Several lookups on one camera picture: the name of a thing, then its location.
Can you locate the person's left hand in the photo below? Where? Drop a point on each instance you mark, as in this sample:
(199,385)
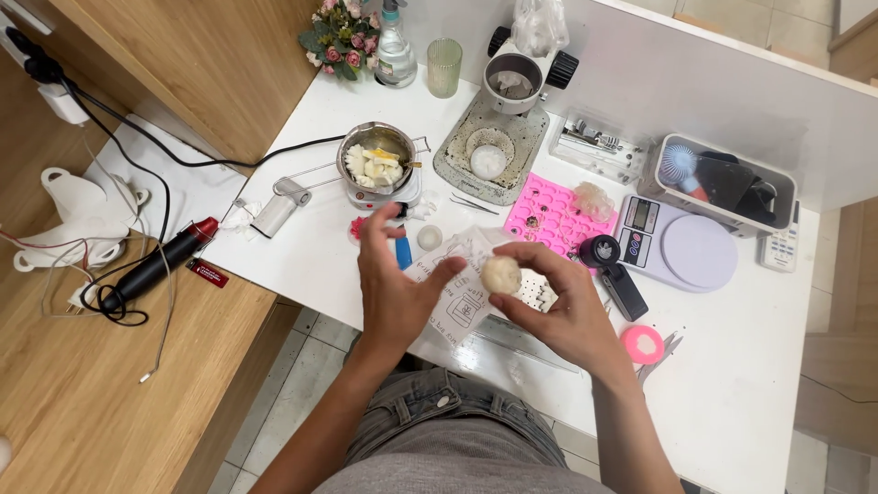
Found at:
(394,295)

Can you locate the person's right hand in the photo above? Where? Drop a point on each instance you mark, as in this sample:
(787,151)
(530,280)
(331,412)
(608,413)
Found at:
(569,309)

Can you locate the round white wax ball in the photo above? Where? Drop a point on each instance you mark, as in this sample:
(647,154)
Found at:
(501,275)

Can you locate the white perforated mold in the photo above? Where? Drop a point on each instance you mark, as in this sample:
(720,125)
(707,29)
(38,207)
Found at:
(538,293)

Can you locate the black handheld magnifier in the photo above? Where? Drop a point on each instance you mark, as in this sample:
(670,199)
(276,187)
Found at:
(617,278)

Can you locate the white printed plastic bag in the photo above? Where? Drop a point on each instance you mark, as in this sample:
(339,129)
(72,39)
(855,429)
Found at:
(456,305)

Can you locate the small round white wax piece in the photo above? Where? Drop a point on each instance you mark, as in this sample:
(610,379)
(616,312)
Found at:
(429,237)

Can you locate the small pink flower piece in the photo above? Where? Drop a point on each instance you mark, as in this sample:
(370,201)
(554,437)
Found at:
(357,228)

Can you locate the pink round silicone mold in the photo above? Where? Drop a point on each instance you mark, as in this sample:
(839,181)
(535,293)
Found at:
(642,344)

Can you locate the pink silicone mold mat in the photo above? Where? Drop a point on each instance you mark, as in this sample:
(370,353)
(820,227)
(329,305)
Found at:
(559,216)

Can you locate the white electric hot plate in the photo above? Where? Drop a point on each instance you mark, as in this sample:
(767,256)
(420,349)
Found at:
(384,195)

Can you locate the silver scissors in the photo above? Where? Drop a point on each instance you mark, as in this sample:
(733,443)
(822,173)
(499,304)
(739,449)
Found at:
(658,357)

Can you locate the clear crumpled plastic wrap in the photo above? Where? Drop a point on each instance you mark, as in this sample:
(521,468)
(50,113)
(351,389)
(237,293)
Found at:
(594,202)

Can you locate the steel tweezers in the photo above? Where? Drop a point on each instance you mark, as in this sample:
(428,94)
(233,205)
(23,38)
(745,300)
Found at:
(473,204)

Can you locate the white digital kitchen scale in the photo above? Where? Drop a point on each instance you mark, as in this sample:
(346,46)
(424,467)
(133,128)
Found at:
(676,243)

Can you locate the white wax chunks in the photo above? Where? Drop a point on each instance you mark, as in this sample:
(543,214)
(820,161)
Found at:
(374,166)

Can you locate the white cylinder tool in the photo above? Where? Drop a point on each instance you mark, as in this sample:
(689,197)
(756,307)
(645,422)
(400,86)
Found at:
(278,211)

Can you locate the person's grey jeans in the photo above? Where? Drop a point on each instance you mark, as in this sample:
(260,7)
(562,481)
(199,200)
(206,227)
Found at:
(453,439)

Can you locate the clear plastic tool box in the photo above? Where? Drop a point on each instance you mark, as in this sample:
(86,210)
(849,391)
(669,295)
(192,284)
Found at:
(597,147)

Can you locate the white crumpled tissue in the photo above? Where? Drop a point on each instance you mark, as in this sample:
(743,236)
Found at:
(241,218)

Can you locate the red lighter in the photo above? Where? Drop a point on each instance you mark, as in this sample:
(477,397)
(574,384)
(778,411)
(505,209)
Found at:
(208,273)

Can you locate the white stereo microscope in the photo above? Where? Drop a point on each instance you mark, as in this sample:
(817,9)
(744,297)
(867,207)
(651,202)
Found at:
(504,123)

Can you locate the grey storage bin with items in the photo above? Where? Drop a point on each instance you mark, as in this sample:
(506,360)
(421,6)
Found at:
(720,182)

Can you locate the white remote control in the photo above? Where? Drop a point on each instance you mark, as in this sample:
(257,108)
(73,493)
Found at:
(782,247)

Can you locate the ribbed green glass cup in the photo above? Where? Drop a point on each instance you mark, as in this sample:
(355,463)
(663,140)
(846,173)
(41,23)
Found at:
(444,67)

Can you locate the black red heat gun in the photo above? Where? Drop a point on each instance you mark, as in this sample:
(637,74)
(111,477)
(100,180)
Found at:
(154,264)

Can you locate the clear spray bottle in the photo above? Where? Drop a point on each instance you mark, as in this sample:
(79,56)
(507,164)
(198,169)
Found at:
(395,51)

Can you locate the pink flower bouquet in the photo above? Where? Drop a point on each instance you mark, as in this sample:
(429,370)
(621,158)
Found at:
(341,38)

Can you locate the clear plastic bag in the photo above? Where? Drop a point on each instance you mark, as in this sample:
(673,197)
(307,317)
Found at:
(539,26)

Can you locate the white shaped holder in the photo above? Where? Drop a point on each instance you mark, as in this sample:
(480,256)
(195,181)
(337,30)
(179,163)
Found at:
(79,219)

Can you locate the white power adapter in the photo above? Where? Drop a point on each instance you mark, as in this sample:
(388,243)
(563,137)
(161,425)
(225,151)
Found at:
(63,101)

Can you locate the white power strip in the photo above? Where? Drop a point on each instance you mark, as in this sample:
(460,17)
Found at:
(20,27)

